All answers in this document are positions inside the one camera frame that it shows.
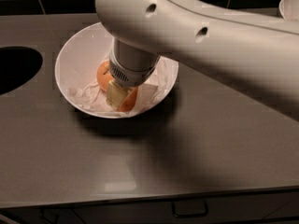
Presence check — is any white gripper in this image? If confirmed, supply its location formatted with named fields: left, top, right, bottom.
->
left=107, top=39, right=160, bottom=109

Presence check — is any smooth orange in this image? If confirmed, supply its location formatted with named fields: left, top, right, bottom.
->
left=118, top=88, right=138, bottom=112

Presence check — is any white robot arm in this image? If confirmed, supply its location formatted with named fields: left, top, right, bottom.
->
left=95, top=0, right=299, bottom=119

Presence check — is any white bowl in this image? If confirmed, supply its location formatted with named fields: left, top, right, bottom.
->
left=54, top=21, right=179, bottom=119

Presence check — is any orange with stem dimple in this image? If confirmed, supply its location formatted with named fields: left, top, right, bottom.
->
left=96, top=61, right=114, bottom=91

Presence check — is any white crumpled paper towel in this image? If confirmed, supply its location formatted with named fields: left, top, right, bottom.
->
left=68, top=58, right=178, bottom=118

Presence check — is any black drawer handle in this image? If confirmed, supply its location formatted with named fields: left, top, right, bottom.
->
left=171, top=200, right=208, bottom=218
left=39, top=208, right=60, bottom=224

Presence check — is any black left drawer handle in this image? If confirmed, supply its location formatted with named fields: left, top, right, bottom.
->
left=39, top=208, right=60, bottom=224

